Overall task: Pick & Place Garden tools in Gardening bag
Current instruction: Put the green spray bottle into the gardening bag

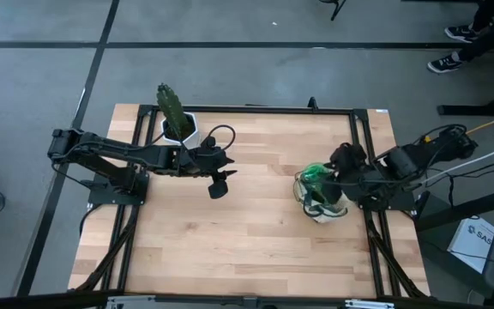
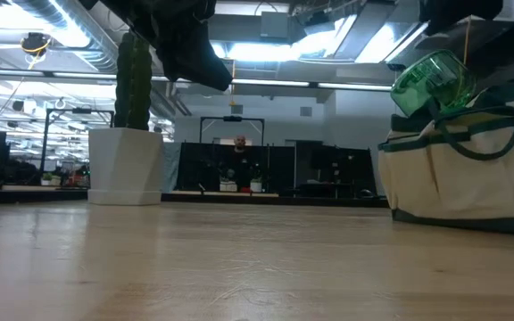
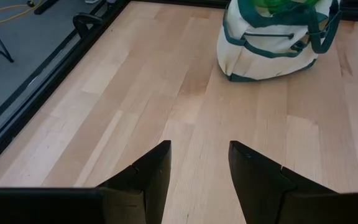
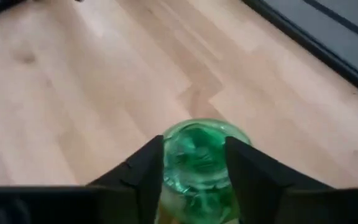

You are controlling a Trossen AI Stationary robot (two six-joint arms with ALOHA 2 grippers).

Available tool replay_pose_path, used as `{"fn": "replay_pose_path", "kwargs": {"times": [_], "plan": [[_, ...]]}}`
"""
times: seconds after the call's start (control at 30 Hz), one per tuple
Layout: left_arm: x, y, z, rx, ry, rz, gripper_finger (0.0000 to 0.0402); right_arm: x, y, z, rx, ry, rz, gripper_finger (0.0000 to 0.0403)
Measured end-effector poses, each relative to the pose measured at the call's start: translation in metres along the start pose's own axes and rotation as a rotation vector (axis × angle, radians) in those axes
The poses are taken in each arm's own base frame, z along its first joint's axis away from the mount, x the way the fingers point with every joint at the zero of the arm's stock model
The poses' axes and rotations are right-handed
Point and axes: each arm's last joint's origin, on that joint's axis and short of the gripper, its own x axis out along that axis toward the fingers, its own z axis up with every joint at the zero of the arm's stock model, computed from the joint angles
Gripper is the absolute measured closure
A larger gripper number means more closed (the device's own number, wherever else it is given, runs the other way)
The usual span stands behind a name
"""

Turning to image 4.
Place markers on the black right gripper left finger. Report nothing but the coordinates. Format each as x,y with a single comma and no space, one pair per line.
135,186

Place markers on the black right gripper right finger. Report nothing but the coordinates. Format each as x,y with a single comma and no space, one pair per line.
259,183

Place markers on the transparent green spray bottle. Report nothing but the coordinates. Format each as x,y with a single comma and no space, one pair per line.
194,155

